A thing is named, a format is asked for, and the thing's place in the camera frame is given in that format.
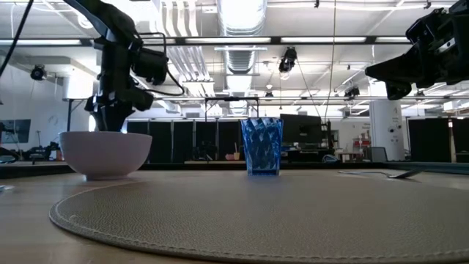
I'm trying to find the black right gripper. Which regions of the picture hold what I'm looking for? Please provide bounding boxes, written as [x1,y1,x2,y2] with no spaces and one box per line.
[365,21,469,100]

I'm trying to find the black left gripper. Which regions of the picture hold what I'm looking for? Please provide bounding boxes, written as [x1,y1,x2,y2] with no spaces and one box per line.
[84,39,154,132]

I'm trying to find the lavender bowl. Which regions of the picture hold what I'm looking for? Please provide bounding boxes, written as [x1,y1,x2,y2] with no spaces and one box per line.
[58,131,153,181]

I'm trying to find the blue faceted plastic tumbler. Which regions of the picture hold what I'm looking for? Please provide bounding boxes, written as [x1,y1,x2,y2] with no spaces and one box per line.
[240,117,284,177]

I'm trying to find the black ceiling spotlight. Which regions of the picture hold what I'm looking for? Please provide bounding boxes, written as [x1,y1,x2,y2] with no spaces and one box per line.
[343,85,361,99]
[29,64,48,81]

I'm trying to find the white round column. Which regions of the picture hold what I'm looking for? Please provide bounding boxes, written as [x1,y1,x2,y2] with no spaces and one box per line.
[369,99,406,161]

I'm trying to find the black partition panels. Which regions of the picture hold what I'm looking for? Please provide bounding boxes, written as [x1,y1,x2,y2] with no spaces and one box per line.
[126,119,245,164]
[407,117,469,164]

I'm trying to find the red background shelf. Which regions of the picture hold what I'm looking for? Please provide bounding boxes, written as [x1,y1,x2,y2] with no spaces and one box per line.
[353,133,371,148]

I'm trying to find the gray office chair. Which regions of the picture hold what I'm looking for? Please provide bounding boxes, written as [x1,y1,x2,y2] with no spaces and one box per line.
[362,146,388,163]

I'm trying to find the black computer monitor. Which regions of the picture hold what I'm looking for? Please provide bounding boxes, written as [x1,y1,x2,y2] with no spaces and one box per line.
[280,113,323,146]

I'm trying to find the round beige leather placemat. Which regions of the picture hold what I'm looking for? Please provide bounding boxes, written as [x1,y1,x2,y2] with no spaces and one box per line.
[48,175,469,264]

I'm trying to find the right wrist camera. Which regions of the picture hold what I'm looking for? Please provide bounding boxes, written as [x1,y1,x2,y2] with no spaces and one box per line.
[405,7,459,47]

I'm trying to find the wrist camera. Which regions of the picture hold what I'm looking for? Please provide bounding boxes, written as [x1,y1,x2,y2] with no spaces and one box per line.
[130,46,170,86]
[405,7,459,47]

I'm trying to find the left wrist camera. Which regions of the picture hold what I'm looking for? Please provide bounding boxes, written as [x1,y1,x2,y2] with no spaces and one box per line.
[130,46,170,86]

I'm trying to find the black metal table frame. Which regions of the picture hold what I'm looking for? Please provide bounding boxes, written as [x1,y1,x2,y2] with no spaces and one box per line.
[0,161,469,180]

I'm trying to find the black left camera cable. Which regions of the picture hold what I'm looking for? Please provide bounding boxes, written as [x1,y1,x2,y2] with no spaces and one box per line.
[138,32,186,98]

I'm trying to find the dark wall picture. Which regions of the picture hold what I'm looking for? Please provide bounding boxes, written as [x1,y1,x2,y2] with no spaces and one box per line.
[0,119,32,144]

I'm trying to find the black overhead frame bar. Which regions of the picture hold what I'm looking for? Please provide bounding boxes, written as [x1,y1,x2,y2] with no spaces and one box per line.
[0,35,415,46]

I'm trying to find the black overhead camera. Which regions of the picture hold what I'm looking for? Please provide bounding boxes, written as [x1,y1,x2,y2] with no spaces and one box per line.
[277,46,298,74]

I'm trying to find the black hanging cable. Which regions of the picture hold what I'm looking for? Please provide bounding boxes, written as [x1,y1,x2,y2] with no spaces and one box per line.
[0,0,35,78]

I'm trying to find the silver ventilation duct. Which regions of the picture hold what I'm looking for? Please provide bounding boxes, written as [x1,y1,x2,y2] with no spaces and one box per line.
[215,0,269,74]

